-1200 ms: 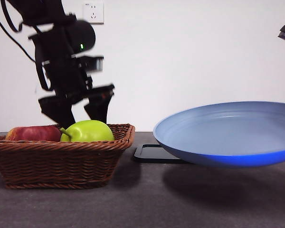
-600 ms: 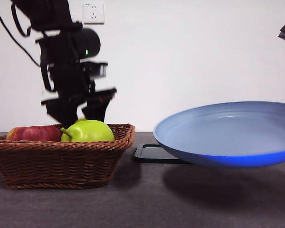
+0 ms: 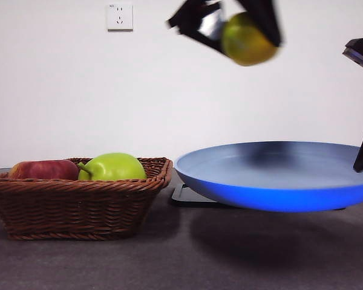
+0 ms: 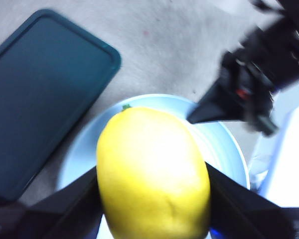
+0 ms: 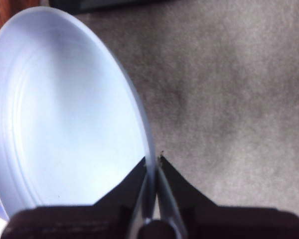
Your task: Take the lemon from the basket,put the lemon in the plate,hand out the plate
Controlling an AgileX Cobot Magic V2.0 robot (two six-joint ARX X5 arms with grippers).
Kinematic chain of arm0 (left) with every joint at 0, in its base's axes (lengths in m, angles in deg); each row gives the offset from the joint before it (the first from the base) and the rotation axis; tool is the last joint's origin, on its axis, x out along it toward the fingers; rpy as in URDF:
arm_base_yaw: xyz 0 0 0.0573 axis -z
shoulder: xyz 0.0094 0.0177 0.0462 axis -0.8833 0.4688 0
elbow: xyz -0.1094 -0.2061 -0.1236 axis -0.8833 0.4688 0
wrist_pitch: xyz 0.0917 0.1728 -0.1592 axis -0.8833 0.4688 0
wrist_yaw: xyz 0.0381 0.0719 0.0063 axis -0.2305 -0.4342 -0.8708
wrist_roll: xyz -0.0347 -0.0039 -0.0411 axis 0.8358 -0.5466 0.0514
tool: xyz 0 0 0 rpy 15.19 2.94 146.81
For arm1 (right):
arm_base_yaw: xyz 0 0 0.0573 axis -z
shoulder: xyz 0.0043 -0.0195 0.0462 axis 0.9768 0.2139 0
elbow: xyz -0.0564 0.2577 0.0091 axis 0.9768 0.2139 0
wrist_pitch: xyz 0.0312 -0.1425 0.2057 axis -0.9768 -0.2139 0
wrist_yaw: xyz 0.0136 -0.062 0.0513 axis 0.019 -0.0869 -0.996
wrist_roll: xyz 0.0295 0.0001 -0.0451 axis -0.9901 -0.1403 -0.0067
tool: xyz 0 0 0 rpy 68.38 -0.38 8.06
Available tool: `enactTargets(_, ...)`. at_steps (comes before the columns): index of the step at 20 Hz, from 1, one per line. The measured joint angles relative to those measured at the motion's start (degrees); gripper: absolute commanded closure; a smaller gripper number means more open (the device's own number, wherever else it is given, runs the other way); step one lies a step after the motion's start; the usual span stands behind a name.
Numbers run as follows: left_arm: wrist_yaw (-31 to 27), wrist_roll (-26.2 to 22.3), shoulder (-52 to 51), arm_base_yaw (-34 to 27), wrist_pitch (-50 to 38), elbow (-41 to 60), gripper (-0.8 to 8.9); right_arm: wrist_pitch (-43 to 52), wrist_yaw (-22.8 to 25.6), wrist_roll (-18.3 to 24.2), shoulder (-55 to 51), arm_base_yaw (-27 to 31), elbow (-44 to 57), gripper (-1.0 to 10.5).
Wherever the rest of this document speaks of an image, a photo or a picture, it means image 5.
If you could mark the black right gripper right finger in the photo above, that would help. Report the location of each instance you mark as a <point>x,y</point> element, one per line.
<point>226,221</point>

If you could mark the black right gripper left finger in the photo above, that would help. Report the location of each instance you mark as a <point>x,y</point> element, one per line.
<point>89,221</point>

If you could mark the blue round plate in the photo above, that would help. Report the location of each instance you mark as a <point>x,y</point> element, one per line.
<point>64,112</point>

